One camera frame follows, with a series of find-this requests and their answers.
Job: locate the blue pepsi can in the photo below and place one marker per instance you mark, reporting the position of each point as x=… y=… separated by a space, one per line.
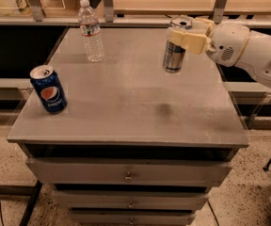
x=47 y=85

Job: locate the middle grey drawer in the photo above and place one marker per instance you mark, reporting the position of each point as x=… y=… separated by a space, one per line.
x=130 y=200

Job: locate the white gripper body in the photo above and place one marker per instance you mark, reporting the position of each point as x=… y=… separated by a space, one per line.
x=228 y=42

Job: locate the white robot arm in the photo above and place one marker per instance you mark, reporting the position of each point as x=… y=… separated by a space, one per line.
x=256 y=57

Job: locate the clear plastic water bottle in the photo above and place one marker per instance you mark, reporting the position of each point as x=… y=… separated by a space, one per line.
x=91 y=32

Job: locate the bottom grey drawer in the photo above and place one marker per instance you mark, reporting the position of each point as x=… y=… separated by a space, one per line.
x=131 y=218

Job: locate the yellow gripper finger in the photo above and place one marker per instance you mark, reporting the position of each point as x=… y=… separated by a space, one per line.
x=202 y=26
x=191 y=42

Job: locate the grey drawer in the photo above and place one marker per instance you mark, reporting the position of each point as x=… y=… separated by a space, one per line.
x=131 y=218
x=130 y=200
x=128 y=172

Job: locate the top grey drawer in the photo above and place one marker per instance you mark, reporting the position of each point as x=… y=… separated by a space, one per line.
x=128 y=172

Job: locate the red bull can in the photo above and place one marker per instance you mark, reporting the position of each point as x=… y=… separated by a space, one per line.
x=174 y=54

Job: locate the wooden shelf rail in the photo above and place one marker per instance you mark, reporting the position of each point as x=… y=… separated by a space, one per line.
x=64 y=12

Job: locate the grey metal drawer cabinet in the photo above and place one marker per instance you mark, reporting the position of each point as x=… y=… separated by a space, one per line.
x=128 y=107

